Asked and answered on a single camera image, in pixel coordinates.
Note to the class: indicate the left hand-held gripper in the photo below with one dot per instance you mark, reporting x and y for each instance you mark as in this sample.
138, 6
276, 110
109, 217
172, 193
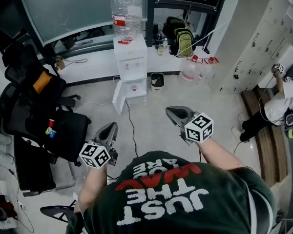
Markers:
95, 155

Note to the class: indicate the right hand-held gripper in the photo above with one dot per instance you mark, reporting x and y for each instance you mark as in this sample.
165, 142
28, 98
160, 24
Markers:
197, 128

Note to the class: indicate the small blue cup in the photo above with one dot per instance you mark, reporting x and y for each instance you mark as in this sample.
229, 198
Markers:
53, 134

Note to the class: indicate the small green cup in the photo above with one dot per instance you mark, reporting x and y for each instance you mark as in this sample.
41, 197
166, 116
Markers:
48, 131

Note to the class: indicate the white water dispenser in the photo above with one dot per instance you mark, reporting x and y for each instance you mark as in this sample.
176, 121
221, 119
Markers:
130, 55

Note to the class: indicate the person's left forearm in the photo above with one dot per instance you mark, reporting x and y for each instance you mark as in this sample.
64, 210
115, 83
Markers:
92, 186

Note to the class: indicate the person's right forearm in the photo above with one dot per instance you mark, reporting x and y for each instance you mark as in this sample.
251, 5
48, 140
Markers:
219, 155

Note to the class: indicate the empty clear water jug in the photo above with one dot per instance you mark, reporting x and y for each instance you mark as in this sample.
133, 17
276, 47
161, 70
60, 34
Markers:
190, 71
208, 69

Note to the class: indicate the clear plastic water bottle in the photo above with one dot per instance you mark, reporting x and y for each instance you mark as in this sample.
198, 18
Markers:
165, 45

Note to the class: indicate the black charger plug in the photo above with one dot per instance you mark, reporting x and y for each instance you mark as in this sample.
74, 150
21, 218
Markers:
206, 50

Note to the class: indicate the green and black backpack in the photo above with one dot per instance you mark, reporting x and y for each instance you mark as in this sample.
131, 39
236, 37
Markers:
183, 41

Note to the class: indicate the black thermos flask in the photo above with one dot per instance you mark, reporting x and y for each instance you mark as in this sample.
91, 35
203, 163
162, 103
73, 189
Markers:
158, 40

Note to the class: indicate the black flat case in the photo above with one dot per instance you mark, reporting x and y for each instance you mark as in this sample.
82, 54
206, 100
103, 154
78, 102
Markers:
34, 169

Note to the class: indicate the orange cushion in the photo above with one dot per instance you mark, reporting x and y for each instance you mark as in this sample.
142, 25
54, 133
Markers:
42, 82

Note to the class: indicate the black office chair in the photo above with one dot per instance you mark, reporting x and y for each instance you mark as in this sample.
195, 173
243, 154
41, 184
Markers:
27, 106

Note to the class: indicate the red plastic seal strip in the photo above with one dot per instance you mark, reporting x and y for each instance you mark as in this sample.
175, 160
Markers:
125, 42

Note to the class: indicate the black bag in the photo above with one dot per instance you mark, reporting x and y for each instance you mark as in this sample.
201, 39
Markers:
172, 24

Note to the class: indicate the person's dark green printed shirt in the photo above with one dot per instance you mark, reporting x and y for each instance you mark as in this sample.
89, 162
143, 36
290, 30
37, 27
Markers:
175, 203

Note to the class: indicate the brown wooden bench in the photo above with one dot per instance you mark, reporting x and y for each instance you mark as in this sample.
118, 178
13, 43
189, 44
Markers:
266, 140

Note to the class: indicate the black chair base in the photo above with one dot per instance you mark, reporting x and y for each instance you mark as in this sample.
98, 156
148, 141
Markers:
57, 212

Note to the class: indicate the large clear water jug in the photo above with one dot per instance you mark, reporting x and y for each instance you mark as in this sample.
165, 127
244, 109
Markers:
127, 13

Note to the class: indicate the grey metal lockers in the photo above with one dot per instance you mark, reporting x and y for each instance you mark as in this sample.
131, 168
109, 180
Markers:
258, 33

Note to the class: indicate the frosted glass window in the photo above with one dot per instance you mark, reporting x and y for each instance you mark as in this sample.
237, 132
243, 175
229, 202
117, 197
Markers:
75, 11

